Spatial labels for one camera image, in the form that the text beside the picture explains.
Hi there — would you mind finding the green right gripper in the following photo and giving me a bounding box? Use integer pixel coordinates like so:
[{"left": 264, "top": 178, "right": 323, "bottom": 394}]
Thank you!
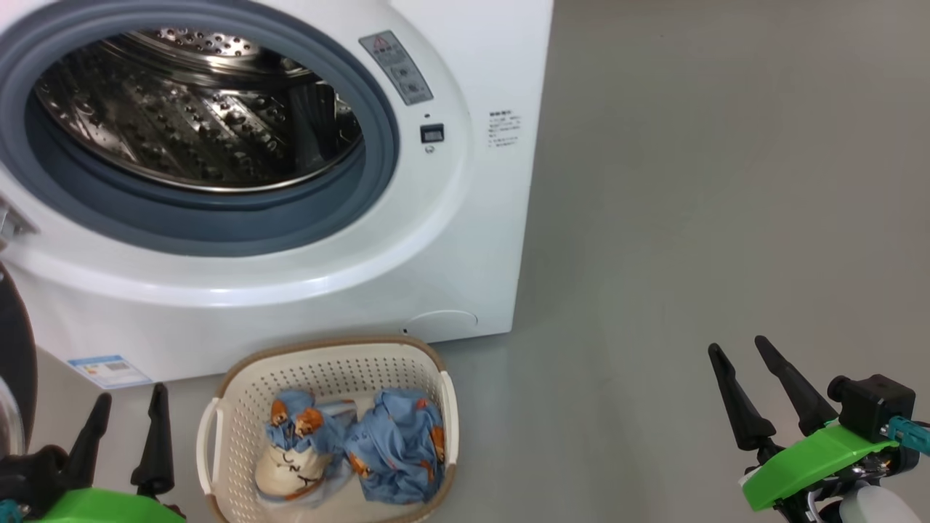
[{"left": 708, "top": 336, "right": 902, "bottom": 512}]

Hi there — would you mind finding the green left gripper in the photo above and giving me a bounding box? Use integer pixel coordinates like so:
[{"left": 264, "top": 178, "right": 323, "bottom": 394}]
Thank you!
[{"left": 33, "top": 383, "right": 186, "bottom": 523}]

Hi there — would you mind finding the black round washer door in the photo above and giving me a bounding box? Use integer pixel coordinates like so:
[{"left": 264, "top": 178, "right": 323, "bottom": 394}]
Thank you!
[{"left": 0, "top": 263, "right": 39, "bottom": 466}]

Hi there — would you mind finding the cream and blue garment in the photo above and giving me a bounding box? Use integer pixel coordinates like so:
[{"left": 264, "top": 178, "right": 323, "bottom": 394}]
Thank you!
[{"left": 254, "top": 389, "right": 357, "bottom": 502}]

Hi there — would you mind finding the blue bear print garment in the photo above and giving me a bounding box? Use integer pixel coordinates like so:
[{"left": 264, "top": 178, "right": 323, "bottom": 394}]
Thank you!
[{"left": 345, "top": 387, "right": 446, "bottom": 506}]

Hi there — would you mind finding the white washing machine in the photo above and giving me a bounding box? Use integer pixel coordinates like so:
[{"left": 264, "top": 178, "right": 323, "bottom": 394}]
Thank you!
[{"left": 0, "top": 0, "right": 554, "bottom": 387}]

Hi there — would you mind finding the blue energy label sticker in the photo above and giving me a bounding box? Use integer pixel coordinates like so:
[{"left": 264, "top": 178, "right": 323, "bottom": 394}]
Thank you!
[{"left": 69, "top": 354, "right": 152, "bottom": 389}]

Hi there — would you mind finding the cream perforated laundry basket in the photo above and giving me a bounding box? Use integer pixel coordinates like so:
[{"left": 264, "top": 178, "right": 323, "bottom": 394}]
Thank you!
[{"left": 196, "top": 336, "right": 460, "bottom": 523}]

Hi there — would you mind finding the grey warning label sticker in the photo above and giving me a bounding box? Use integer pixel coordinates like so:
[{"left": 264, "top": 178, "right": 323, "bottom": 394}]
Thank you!
[{"left": 358, "top": 31, "right": 434, "bottom": 106}]

